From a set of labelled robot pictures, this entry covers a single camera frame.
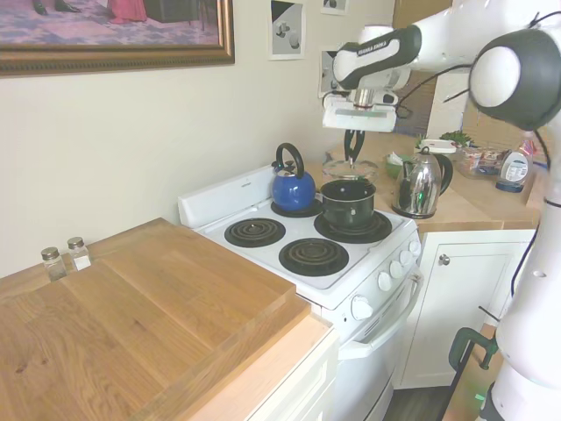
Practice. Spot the white stove knob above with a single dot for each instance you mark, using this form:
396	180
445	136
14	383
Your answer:
395	269
406	257
414	248
362	308
384	280

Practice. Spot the glass pepper shaker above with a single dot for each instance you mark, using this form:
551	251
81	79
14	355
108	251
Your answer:
54	265

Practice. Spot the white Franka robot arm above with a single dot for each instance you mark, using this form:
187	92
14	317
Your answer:
495	66

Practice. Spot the gold framed painting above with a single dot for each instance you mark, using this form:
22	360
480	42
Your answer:
114	26

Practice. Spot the green box with tissue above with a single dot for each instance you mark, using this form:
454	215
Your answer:
393	164

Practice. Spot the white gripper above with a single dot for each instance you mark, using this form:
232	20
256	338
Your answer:
359	119

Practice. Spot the white base cabinet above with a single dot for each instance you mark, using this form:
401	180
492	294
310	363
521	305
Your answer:
302	386

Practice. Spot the stainless electric kettle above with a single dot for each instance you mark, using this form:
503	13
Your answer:
418	188

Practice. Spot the green leafy plant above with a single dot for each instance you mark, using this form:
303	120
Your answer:
456	137

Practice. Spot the glass salt shaker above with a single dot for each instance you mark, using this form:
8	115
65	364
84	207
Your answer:
79	256

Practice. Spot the white electric stove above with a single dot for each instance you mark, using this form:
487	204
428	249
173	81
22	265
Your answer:
350	373

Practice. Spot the black cooking pot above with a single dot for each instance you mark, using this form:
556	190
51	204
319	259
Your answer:
348	208

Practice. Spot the glass pot lid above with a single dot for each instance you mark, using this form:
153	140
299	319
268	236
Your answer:
350	169

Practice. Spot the white cabinet with knob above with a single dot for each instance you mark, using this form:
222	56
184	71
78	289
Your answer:
460	316

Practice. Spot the clear squeeze bottle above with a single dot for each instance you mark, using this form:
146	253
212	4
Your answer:
515	171

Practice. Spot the large wooden butcher board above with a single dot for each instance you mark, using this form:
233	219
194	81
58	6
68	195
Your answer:
131	307

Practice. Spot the blue whistling kettle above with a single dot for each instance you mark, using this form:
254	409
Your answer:
293	193

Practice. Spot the grey still life print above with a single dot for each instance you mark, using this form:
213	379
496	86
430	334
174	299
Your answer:
287	30

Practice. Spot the wall print behind arm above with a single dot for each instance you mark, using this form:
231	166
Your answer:
325	72

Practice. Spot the green clamp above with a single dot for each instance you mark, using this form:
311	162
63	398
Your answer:
464	340

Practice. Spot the clear plastic food container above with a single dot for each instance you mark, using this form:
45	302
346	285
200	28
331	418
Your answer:
477	164

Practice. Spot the metal cabinet knob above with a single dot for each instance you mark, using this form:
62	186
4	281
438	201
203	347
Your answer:
444	259

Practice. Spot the small cropped wall print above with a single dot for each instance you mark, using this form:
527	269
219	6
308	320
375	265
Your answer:
335	5

